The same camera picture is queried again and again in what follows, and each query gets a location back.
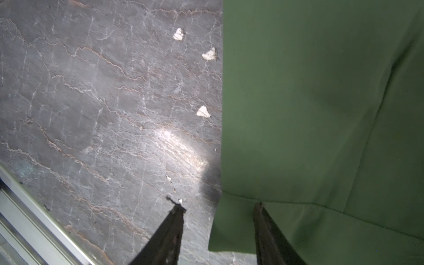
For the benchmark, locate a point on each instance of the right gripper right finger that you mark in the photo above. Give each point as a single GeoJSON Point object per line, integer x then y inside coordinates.
{"type": "Point", "coordinates": [272, 247]}

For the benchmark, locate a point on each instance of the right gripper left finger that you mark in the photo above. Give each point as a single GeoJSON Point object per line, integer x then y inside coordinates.
{"type": "Point", "coordinates": [163, 248]}

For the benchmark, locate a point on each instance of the green skirt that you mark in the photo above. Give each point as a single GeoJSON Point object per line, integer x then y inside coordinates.
{"type": "Point", "coordinates": [323, 126]}

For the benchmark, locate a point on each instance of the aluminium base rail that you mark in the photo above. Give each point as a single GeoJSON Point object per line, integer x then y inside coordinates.
{"type": "Point", "coordinates": [30, 235]}

